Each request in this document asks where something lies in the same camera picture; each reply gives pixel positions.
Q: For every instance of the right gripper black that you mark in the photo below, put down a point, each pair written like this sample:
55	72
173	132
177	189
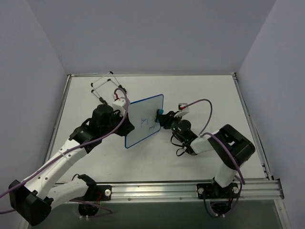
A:
164	118

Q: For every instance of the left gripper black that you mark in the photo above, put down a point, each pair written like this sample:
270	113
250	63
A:
126	126

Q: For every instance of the blue whiteboard eraser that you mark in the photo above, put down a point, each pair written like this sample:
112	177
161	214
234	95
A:
159	112

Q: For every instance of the blue framed whiteboard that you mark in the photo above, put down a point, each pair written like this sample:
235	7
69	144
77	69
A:
142	115

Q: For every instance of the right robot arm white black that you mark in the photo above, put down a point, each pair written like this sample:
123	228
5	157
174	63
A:
231	146

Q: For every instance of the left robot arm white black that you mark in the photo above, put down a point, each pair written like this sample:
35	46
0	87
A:
37	195

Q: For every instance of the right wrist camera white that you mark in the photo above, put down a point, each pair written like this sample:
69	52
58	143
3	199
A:
183	110

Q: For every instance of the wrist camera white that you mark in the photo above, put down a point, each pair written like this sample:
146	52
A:
183	110
120	103

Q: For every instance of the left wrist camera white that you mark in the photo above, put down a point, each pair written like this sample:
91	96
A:
120	103

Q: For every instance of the metal wire easel stand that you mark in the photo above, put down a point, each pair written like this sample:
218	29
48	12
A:
104	84

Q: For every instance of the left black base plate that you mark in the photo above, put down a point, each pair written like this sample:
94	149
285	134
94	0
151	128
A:
101	193

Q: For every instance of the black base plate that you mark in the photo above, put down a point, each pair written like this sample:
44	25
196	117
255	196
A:
214	191
101	193

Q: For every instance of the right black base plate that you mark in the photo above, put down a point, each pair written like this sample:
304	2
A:
214	191

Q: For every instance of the aluminium mounting rail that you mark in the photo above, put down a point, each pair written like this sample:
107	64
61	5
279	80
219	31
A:
165	192

